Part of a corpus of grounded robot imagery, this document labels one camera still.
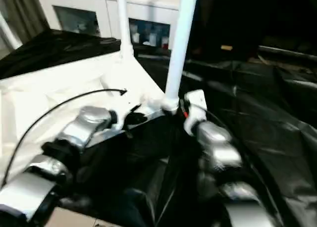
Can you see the white plastic table leg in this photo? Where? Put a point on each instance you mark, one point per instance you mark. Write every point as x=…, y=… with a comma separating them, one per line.
x=123, y=26
x=180, y=38

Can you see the white plastic table top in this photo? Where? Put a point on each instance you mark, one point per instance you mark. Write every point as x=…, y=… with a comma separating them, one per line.
x=49, y=93

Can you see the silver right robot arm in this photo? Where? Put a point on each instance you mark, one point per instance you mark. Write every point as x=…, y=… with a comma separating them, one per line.
x=215, y=135

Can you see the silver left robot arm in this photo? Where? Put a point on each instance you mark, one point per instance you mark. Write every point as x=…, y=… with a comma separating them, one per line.
x=91, y=115

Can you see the black plastic mat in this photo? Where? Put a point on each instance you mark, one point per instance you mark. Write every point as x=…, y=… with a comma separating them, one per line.
x=247, y=113

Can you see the white mug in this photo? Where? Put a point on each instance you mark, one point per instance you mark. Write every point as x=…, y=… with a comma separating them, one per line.
x=165, y=42

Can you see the black speaker box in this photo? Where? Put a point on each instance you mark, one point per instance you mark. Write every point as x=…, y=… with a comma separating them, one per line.
x=223, y=18

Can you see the black television edge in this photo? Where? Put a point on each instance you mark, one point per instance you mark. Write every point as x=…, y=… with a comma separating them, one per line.
x=284, y=51

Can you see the white glass-door cabinet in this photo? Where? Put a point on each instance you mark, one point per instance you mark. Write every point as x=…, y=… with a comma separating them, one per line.
x=99, y=4

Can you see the grey curtain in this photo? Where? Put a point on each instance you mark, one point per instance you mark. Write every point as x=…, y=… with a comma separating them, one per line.
x=22, y=9

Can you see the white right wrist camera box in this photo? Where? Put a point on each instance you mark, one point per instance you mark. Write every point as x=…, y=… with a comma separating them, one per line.
x=195, y=98

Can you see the white door frame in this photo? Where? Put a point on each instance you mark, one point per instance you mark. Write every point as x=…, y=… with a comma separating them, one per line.
x=6, y=31

